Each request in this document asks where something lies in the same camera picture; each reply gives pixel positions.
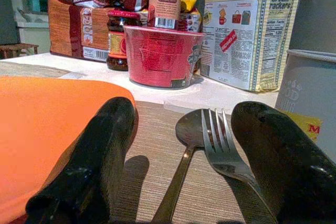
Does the yellow sachet red letter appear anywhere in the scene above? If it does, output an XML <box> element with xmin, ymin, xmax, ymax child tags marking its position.
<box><xmin>282</xmin><ymin>110</ymin><xmax>321</xmax><ymax>141</ymax></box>

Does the silver metal fork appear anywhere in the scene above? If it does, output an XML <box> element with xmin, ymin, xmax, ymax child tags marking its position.
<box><xmin>201</xmin><ymin>108</ymin><xmax>278</xmax><ymax>224</ymax></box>

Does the orange plate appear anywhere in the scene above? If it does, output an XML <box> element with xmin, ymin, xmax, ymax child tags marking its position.
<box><xmin>0</xmin><ymin>76</ymin><xmax>136</xmax><ymax>224</ymax></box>

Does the pink instant cup noodle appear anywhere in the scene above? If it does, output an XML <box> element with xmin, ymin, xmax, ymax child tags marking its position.
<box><xmin>147</xmin><ymin>0</ymin><xmax>186</xmax><ymax>29</ymax></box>

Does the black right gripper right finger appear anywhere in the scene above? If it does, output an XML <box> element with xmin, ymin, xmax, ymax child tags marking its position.
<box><xmin>230</xmin><ymin>101</ymin><xmax>336</xmax><ymax>224</ymax></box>

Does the silver metal spoon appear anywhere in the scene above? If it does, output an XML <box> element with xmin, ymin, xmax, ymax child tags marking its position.
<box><xmin>151</xmin><ymin>109</ymin><xmax>227</xmax><ymax>224</ymax></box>

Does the cream crackers bag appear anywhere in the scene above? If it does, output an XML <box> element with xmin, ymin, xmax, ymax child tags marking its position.
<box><xmin>199</xmin><ymin>0</ymin><xmax>306</xmax><ymax>93</ymax></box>

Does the red instant noodle bowl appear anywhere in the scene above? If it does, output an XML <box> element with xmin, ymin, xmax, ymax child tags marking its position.
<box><xmin>123</xmin><ymin>25</ymin><xmax>205</xmax><ymax>90</ymax></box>

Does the small red printed packet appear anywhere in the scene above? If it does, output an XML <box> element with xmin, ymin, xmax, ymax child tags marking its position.
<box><xmin>176</xmin><ymin>8</ymin><xmax>203</xmax><ymax>33</ymax></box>

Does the wooden stool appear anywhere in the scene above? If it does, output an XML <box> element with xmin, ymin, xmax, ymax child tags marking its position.
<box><xmin>0</xmin><ymin>43</ymin><xmax>39</xmax><ymax>60</ymax></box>

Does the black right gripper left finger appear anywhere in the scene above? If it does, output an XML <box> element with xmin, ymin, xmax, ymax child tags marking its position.
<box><xmin>25</xmin><ymin>97</ymin><xmax>139</xmax><ymax>224</ymax></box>

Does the orange biscuit packet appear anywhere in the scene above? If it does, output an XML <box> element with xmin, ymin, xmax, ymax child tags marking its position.
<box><xmin>47</xmin><ymin>0</ymin><xmax>116</xmax><ymax>62</ymax></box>

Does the beige woven placemat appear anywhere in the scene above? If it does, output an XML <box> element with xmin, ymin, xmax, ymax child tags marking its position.
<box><xmin>107</xmin><ymin>100</ymin><xmax>266</xmax><ymax>224</ymax></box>

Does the white paper cup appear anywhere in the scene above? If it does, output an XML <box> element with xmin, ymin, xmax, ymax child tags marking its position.
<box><xmin>274</xmin><ymin>49</ymin><xmax>336</xmax><ymax>163</ymax></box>

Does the dark sauce jar red lid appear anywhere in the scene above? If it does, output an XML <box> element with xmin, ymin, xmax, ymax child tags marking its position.
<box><xmin>106</xmin><ymin>9</ymin><xmax>141</xmax><ymax>72</ymax></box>

